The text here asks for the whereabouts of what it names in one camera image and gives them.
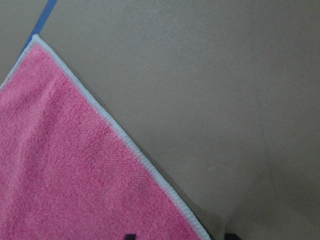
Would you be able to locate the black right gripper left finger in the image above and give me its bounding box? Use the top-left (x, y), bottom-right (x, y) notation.
top-left (124, 233), bottom-right (136, 240)

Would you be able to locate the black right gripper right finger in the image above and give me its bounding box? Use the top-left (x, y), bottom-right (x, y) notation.
top-left (224, 233), bottom-right (238, 240)

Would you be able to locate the pink towel with grey edge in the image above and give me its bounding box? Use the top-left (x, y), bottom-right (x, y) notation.
top-left (0, 35), bottom-right (209, 240)

